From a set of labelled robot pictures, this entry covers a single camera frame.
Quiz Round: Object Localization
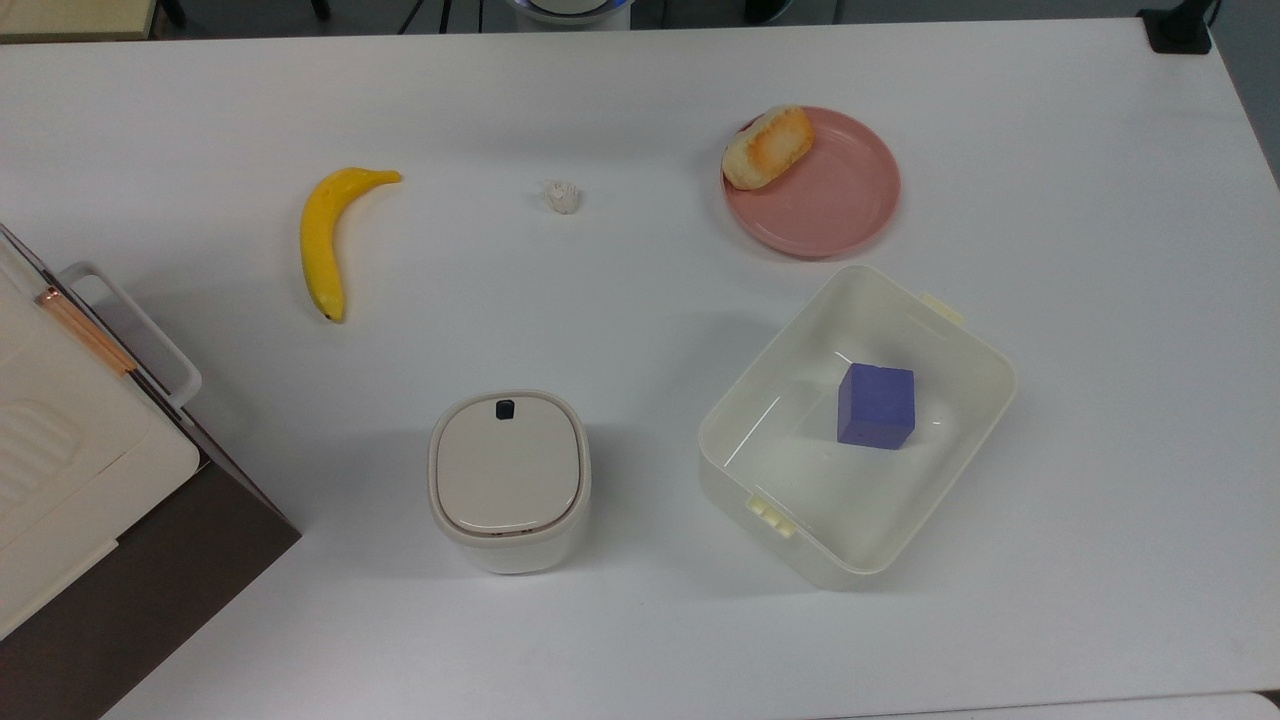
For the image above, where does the toasted bread roll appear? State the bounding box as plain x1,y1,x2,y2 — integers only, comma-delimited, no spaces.
722,105,815,191

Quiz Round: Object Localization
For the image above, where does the cream lidded trash can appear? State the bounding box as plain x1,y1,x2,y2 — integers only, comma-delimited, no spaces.
428,390,592,576

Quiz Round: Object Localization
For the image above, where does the white plastic open container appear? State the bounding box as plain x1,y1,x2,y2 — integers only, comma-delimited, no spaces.
697,264,1018,590

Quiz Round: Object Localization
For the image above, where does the purple cube block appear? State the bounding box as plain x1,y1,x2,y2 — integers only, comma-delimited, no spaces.
837,362,917,451

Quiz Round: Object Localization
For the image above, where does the pink round plate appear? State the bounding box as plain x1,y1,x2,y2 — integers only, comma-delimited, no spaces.
721,106,901,260

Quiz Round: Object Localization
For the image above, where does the yellow banana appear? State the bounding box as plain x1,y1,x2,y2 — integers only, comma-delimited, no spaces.
300,167,403,323

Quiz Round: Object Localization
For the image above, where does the dark brown drawer cabinet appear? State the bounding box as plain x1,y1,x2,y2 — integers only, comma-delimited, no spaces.
0,225,302,720

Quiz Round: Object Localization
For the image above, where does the orange tape strip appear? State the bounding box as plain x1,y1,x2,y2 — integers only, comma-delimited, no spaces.
36,287,137,376

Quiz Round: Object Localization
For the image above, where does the black table clamp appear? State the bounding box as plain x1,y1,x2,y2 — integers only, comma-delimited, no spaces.
1138,0,1216,54

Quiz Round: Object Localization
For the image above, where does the light wooden table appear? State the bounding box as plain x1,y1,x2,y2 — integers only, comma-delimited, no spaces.
0,0,159,43

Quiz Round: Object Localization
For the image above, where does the white drawer handle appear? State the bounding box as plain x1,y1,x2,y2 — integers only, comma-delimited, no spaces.
58,262,202,406

